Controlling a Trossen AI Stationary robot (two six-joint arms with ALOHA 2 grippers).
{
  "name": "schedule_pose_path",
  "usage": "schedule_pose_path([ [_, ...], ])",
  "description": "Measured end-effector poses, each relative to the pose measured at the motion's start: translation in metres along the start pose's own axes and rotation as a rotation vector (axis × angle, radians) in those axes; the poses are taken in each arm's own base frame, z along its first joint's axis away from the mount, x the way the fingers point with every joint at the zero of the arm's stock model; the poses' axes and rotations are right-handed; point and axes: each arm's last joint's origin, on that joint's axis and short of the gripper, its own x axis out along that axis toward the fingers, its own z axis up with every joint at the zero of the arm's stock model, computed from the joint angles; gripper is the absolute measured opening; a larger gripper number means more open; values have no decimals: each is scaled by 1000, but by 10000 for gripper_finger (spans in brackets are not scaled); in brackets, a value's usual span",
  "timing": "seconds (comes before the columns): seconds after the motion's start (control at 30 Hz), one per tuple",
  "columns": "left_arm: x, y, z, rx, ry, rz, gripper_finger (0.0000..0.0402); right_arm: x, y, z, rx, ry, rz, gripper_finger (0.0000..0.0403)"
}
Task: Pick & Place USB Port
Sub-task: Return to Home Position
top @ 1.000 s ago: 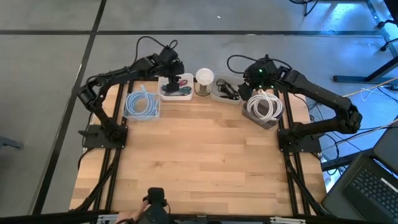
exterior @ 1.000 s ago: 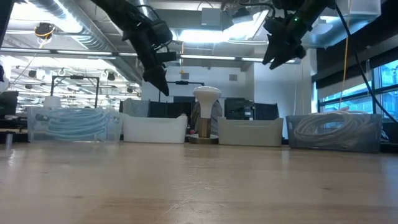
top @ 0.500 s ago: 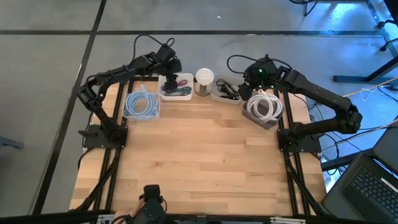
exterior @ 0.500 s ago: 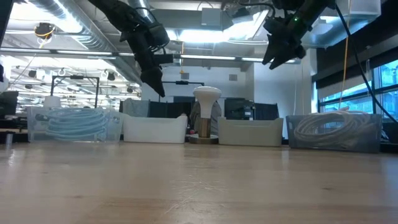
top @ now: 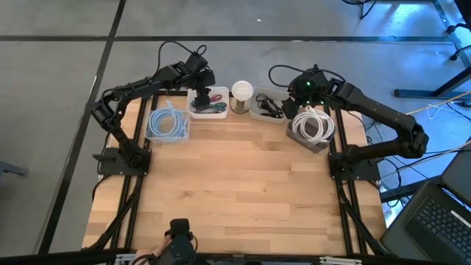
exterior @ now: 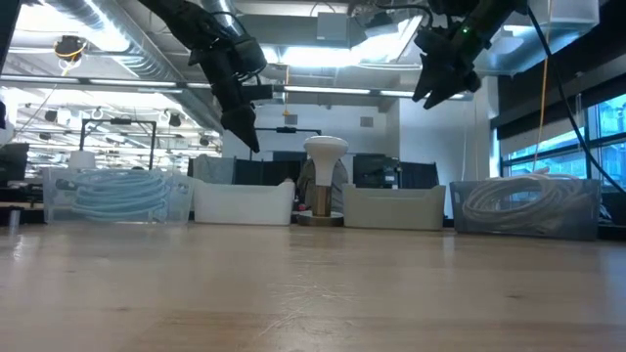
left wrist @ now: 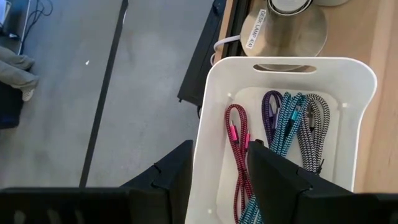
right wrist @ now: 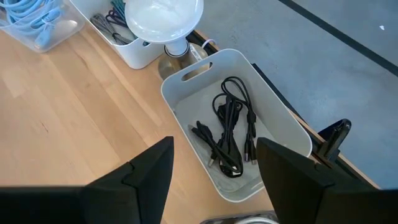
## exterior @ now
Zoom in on beige plastic bin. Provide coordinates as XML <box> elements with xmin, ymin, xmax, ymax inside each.
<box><xmin>341</xmin><ymin>183</ymin><xmax>448</xmax><ymax>232</ymax></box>

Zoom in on white mushroom table lamp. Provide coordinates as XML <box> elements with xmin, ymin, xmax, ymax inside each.
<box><xmin>296</xmin><ymin>134</ymin><xmax>351</xmax><ymax>228</ymax></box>

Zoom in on black frame with camera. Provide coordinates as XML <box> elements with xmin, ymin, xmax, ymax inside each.
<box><xmin>253</xmin><ymin>125</ymin><xmax>322</xmax><ymax>148</ymax></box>

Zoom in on white plastic bin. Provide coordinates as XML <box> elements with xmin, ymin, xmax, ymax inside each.
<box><xmin>193</xmin><ymin>179</ymin><xmax>297</xmax><ymax>227</ymax></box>

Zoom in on yellow black cable reel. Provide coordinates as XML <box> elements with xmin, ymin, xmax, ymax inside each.
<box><xmin>52</xmin><ymin>34</ymin><xmax>90</xmax><ymax>65</ymax></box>

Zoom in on person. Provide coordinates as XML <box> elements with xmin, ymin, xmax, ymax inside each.
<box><xmin>294</xmin><ymin>156</ymin><xmax>350</xmax><ymax>217</ymax></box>

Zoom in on light blue cable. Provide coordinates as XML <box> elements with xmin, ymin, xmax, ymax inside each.
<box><xmin>71</xmin><ymin>172</ymin><xmax>171</xmax><ymax>198</ymax></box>
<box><xmin>55</xmin><ymin>192</ymin><xmax>173</xmax><ymax>223</ymax></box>

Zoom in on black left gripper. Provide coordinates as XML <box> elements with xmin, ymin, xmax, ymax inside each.
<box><xmin>187</xmin><ymin>33</ymin><xmax>276</xmax><ymax>154</ymax></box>

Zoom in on grey ceiling box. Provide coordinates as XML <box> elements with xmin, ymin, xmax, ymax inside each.
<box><xmin>316</xmin><ymin>12</ymin><xmax>351</xmax><ymax>43</ymax></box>

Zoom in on white cable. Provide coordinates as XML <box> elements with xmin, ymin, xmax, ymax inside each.
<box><xmin>461</xmin><ymin>169</ymin><xmax>597</xmax><ymax>232</ymax></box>

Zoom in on long ceiling light strip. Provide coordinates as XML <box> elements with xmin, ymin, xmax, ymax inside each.
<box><xmin>0</xmin><ymin>73</ymin><xmax>473</xmax><ymax>102</ymax></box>

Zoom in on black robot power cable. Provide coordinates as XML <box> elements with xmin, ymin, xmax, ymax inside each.
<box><xmin>524</xmin><ymin>3</ymin><xmax>626</xmax><ymax>196</ymax></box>

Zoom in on clear plastic bin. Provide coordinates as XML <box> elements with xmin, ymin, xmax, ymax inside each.
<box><xmin>42</xmin><ymin>166</ymin><xmax>198</xmax><ymax>227</ymax></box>

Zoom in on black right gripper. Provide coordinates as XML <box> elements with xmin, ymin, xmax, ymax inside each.
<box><xmin>411</xmin><ymin>22</ymin><xmax>484</xmax><ymax>111</ymax></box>

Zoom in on dark office partition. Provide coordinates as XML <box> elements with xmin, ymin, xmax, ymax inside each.
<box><xmin>188</xmin><ymin>154</ymin><xmax>314</xmax><ymax>187</ymax></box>

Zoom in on black computer monitors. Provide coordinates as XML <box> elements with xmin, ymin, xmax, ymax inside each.
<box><xmin>351</xmin><ymin>154</ymin><xmax>440</xmax><ymax>191</ymax></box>

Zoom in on grey translucent plastic bin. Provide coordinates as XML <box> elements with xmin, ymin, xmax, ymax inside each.
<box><xmin>449</xmin><ymin>177</ymin><xmax>604</xmax><ymax>242</ymax></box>

